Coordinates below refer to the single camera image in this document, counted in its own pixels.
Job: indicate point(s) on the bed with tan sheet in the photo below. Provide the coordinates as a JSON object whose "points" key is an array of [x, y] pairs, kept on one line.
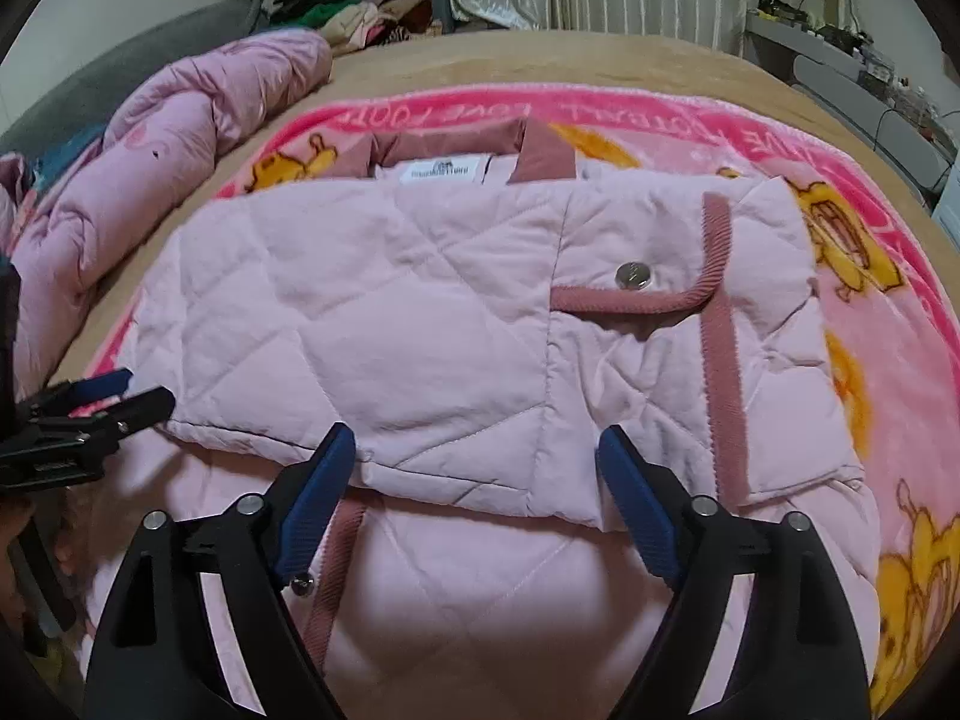
{"points": [[600, 52]]}

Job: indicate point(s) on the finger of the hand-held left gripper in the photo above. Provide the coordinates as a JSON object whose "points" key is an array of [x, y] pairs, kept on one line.
{"points": [[101, 384], [135, 409]]}

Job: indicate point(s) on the grey desk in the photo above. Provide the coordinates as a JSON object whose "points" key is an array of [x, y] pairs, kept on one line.
{"points": [[780, 34]]}

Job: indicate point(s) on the pink printed blanket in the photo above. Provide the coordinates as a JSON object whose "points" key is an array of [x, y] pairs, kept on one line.
{"points": [[660, 116]]}

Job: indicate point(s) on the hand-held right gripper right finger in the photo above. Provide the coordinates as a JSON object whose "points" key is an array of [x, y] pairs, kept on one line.
{"points": [[637, 502]]}

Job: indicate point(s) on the grey quilted headboard cover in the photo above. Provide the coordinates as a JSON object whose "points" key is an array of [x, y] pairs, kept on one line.
{"points": [[127, 60]]}

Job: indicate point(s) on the pink floral comforter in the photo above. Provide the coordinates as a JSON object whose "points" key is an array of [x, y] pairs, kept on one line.
{"points": [[187, 127]]}

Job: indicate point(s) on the pink quilted jacket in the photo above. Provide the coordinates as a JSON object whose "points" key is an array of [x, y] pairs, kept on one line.
{"points": [[412, 315]]}

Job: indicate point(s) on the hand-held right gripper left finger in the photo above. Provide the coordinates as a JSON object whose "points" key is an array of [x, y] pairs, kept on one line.
{"points": [[315, 495]]}

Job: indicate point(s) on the pile of mixed clothes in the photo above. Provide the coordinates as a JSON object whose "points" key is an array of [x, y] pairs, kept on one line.
{"points": [[352, 15]]}

